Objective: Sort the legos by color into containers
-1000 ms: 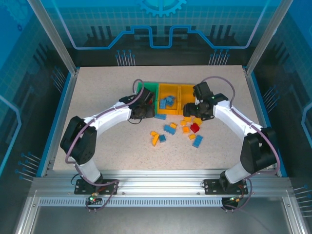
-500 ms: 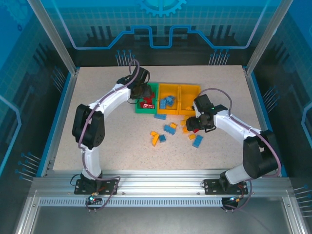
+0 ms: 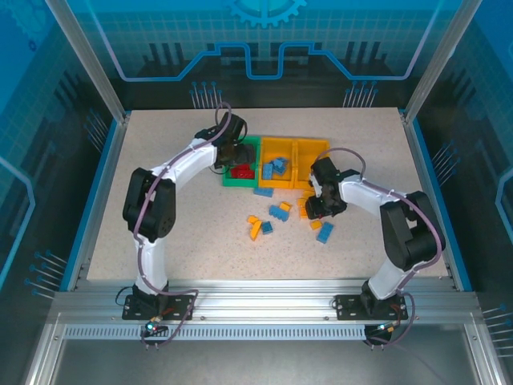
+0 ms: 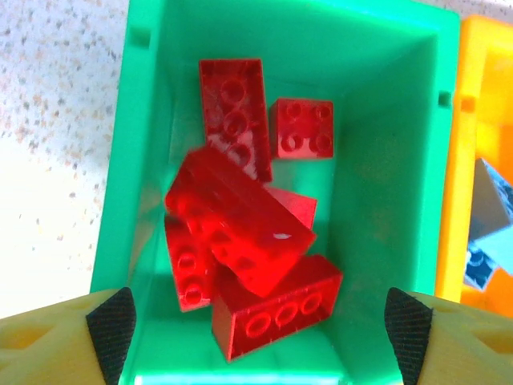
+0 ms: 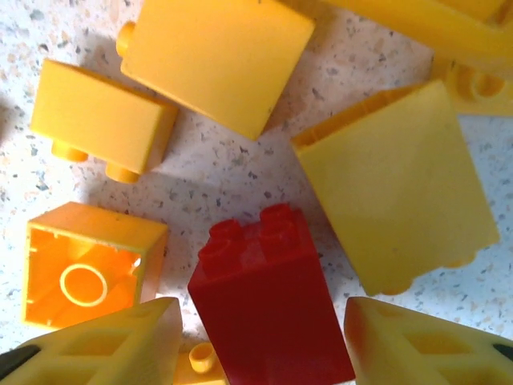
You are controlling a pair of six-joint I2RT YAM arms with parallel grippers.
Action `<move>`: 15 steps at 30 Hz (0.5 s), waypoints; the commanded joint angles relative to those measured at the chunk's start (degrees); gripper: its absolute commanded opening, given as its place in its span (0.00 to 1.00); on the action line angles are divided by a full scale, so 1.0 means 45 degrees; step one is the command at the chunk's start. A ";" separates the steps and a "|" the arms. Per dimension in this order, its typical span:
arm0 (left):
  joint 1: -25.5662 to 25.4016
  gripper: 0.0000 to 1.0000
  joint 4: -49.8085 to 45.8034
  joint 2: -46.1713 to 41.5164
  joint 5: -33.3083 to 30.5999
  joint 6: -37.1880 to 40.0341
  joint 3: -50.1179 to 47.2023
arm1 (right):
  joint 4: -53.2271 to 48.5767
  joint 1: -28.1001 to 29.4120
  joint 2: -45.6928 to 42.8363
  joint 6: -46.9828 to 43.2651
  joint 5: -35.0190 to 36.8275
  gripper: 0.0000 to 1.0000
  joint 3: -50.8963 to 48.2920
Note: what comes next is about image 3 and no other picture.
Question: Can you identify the slotted cable duct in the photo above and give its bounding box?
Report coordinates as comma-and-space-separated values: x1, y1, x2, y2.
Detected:
63, 324, 372, 342

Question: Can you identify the yellow plastic bin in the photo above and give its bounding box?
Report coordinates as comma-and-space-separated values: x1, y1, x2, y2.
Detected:
256, 136, 300, 190
293, 138, 332, 190

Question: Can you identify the aluminium frame post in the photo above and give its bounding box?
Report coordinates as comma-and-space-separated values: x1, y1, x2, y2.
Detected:
402, 0, 472, 124
43, 0, 131, 124

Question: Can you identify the dark printed side wall panel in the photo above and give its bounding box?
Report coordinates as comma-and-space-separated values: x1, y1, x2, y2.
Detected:
420, 0, 513, 385
0, 0, 117, 385

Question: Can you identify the blue table side trim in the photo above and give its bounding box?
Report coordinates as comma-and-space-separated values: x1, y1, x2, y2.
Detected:
59, 118, 126, 292
408, 118, 474, 292

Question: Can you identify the green plastic bin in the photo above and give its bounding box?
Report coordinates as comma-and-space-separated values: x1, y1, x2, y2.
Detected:
221, 136, 262, 188

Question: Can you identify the aluminium table side rail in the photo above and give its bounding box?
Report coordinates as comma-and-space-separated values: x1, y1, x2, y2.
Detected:
400, 114, 458, 284
75, 114, 131, 284

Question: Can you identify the metal lower shelf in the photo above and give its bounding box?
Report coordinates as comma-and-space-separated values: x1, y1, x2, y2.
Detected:
23, 320, 506, 385

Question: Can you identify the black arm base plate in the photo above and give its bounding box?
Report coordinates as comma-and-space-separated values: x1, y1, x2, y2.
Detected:
334, 294, 410, 322
122, 294, 198, 322

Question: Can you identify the aluminium front rail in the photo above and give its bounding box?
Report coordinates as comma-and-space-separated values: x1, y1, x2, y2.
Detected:
50, 279, 480, 322

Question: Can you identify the blue printed back panel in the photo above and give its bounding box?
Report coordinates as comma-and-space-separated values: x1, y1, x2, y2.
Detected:
67, 0, 446, 111

